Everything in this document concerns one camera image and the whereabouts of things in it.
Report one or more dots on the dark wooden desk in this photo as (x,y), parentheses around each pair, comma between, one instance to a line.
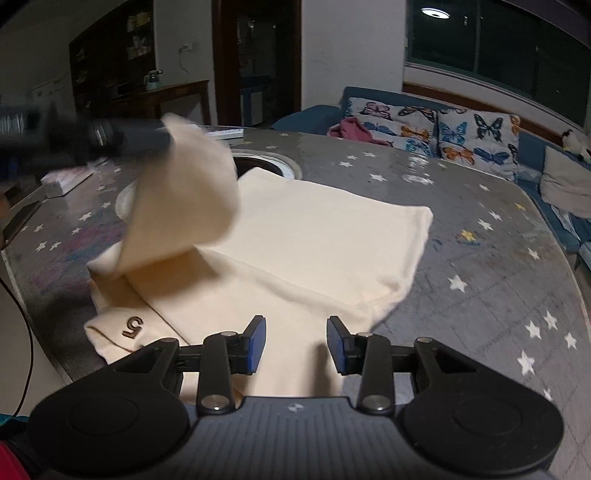
(175,90)

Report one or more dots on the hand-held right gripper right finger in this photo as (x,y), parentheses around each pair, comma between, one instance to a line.
(336,346)

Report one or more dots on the white remote control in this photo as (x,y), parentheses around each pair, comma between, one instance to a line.
(224,134)

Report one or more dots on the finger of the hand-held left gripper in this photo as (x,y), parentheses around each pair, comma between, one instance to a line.
(134,136)

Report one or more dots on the brown wooden door frame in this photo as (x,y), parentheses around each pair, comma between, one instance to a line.
(221,60)

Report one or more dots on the black and white plush toy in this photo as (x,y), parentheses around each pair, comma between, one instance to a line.
(577,145)

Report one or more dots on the grey star-print tablecloth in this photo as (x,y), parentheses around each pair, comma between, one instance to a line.
(461,258)

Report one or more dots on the grey pillow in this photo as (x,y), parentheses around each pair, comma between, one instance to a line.
(568,180)

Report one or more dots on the teal kettle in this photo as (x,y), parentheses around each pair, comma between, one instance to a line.
(152,82)

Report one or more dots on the dark wooden shelf cabinet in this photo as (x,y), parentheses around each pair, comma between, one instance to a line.
(115,60)

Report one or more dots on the pink cloth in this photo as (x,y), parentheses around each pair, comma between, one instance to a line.
(353,129)

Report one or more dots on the blue sofa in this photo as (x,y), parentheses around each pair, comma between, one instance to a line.
(304,117)

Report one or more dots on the butterfly print pillow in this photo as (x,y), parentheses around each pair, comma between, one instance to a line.
(388,120)
(475,138)

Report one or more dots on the cream fleece sweater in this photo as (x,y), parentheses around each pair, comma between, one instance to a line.
(300,240)

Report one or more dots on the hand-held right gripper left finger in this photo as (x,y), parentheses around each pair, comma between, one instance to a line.
(256,344)

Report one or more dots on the white wall socket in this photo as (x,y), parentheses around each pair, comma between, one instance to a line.
(187,48)

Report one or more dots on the pastel tissue pack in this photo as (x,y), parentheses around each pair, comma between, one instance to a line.
(64,182)

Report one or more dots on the dark window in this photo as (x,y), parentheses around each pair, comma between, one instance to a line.
(508,46)

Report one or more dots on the dark flat device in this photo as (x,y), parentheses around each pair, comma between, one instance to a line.
(21,221)

